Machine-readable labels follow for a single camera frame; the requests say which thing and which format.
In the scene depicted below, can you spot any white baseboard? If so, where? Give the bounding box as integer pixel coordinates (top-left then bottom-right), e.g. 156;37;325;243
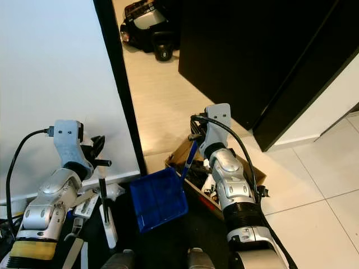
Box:
261;132;323;153
0;168;141;205

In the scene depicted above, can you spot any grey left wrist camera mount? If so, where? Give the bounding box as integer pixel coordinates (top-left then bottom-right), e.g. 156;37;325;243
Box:
52;119;91;172

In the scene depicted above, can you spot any black wheeled machine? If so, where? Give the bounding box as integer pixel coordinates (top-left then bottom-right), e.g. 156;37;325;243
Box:
119;0;181;62

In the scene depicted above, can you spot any grey left robot leg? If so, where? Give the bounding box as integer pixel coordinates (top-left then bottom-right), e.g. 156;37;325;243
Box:
101;249;136;269

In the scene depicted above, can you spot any blue long-handled dustpan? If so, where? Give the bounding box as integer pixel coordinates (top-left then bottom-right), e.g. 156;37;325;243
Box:
130;140;201;234

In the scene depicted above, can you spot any brown cardboard box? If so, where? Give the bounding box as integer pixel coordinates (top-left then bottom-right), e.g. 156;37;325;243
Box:
165;136;226;218

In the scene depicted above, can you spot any grey right robot leg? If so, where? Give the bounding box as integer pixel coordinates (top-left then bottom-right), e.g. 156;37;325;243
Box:
187;247;218;269

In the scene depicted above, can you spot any white paper sheet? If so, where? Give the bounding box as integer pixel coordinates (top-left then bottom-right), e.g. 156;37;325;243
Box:
201;173;217;196

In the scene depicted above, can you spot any grey robot leg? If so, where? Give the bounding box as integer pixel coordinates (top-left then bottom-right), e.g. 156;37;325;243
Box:
187;247;218;269
101;249;136;269

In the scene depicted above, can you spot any black door frame post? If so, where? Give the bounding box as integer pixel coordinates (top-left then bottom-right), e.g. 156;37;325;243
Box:
93;0;144;175
251;50;359;153

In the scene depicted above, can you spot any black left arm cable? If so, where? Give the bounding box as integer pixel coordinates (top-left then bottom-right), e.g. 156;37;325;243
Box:
6;129;58;236

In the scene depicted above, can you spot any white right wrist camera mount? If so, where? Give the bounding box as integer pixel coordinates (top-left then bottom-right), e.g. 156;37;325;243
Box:
202;103;232;151

